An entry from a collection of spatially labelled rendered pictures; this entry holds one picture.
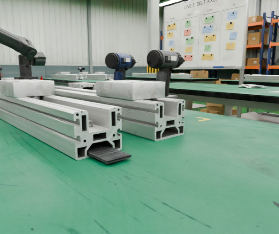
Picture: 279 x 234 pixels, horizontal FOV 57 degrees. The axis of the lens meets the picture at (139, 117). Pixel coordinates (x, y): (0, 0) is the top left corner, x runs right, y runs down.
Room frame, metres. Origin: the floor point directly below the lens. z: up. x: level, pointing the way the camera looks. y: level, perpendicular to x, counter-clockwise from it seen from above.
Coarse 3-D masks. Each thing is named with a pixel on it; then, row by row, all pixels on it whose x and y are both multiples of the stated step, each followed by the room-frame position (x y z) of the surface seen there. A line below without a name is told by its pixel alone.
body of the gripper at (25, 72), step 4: (20, 68) 1.30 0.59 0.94; (24, 68) 1.30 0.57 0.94; (28, 68) 1.31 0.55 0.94; (20, 72) 1.30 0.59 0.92; (24, 72) 1.30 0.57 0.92; (28, 72) 1.31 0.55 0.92; (20, 76) 1.31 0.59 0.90; (24, 76) 1.30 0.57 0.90; (28, 76) 1.31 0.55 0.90; (32, 76) 1.34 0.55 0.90; (36, 76) 1.34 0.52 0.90
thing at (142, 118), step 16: (64, 96) 0.91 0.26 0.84; (80, 96) 0.80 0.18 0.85; (96, 96) 0.73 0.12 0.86; (128, 112) 0.62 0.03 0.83; (144, 112) 0.58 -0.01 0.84; (160, 112) 0.57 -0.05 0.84; (176, 112) 0.60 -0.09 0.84; (128, 128) 0.62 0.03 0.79; (144, 128) 0.58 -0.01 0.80; (160, 128) 0.56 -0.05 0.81; (176, 128) 0.60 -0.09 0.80
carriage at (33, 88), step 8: (0, 80) 0.76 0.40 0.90; (8, 80) 0.76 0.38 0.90; (16, 80) 0.76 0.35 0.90; (24, 80) 0.76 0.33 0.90; (32, 80) 0.76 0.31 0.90; (40, 80) 0.76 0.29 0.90; (48, 80) 0.76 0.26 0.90; (0, 88) 0.76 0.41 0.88; (8, 88) 0.70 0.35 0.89; (16, 88) 0.67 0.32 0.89; (24, 88) 0.68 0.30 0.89; (32, 88) 0.70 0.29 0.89; (40, 88) 0.71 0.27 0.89; (48, 88) 0.73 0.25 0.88; (16, 96) 0.67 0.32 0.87; (24, 96) 0.68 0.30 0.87; (32, 96) 0.70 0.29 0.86
